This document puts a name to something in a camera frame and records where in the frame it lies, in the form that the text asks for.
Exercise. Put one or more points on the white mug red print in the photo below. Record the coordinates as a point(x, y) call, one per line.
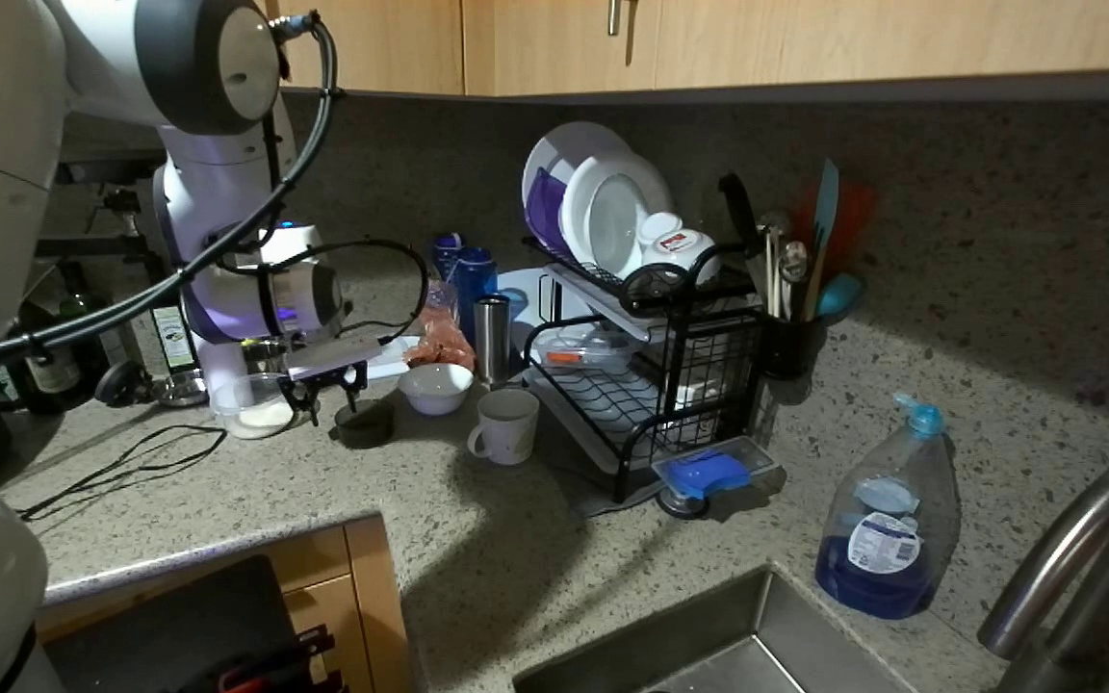
point(673, 242)

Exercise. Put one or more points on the stainless steel sink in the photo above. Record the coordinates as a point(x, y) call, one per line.
point(734, 640)

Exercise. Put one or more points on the metal serving utensil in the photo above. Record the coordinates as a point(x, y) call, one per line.
point(779, 262)

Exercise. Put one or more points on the teal spoon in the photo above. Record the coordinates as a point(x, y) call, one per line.
point(842, 294)

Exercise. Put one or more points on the teal spatula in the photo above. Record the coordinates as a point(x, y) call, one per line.
point(821, 207)

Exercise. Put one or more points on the purple plate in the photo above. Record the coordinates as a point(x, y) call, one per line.
point(542, 219)

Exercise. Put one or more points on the dark round dish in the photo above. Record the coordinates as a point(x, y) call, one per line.
point(654, 291)

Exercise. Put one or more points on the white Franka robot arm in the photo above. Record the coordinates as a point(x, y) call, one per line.
point(1, 130)

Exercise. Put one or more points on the steel kitchen faucet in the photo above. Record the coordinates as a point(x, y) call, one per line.
point(1067, 552)

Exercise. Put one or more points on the black robot cart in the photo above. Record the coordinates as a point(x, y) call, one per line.
point(172, 629)

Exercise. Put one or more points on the round tan coaster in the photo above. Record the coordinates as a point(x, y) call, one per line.
point(306, 418)

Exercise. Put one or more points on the clear plastic cup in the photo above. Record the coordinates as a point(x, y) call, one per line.
point(267, 412)

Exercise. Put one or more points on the wooden lower cabinet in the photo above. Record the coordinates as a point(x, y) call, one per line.
point(347, 602)

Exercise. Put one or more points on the dark bottle white label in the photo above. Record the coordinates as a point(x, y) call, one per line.
point(173, 337)

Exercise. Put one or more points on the black camera on tripod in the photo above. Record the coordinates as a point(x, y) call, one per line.
point(92, 242)

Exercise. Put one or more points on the wooden upper cabinets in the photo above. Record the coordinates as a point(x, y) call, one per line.
point(838, 42)

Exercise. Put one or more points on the large white plate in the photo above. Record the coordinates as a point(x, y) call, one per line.
point(632, 158)

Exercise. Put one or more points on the black spatula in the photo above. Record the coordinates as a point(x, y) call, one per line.
point(738, 207)

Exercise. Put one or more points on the white blue plastic tub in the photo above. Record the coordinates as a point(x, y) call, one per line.
point(519, 302)

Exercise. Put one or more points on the stainless steel tumbler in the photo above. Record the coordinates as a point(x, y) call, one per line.
point(491, 342)

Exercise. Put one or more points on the blue dish soap bottle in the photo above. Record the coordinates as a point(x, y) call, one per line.
point(885, 540)

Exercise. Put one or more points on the red spatula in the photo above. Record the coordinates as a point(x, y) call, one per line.
point(848, 226)

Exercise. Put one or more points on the white dinner plate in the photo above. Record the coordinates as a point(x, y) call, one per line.
point(604, 219)

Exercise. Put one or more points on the black utensil holder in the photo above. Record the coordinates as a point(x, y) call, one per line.
point(790, 350)

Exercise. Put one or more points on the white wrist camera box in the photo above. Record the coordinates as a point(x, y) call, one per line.
point(344, 350)

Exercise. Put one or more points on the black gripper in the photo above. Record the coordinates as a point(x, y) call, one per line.
point(324, 375)

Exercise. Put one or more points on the translucent plastic food container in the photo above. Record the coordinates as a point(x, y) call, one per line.
point(568, 346)

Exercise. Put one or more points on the blue water bottle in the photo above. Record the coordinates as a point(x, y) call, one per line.
point(465, 275)

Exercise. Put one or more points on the blue sponge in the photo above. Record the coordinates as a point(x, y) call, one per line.
point(704, 470)

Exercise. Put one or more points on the white cloth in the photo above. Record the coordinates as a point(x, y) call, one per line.
point(395, 353)

